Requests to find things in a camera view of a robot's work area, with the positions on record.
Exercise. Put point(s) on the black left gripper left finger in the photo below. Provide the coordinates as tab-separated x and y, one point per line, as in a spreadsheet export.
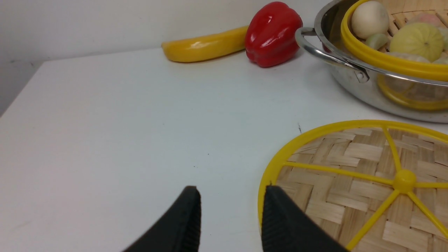
177	230

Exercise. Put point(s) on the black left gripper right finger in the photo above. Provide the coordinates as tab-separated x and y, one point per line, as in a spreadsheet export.
285	228

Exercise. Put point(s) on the yellow woven bamboo steamer lid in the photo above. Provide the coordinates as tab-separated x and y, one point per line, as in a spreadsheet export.
373	186

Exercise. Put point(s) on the yellow rimmed bamboo steamer basket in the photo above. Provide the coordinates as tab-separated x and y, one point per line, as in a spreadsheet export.
397	10

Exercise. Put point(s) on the stainless steel pot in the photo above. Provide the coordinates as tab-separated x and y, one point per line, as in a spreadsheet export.
401	95

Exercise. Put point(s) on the red bell pepper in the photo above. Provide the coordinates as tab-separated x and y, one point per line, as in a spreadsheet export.
270	38

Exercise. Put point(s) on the yellow banana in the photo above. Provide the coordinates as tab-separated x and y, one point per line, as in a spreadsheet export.
206	47

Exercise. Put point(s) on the pale green dumpling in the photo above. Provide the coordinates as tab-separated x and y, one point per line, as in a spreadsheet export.
377	41

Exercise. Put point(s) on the white round bun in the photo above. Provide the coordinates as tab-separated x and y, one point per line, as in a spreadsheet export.
370	18

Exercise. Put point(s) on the yellow-green round bun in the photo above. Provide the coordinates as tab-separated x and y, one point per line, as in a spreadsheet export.
420	39

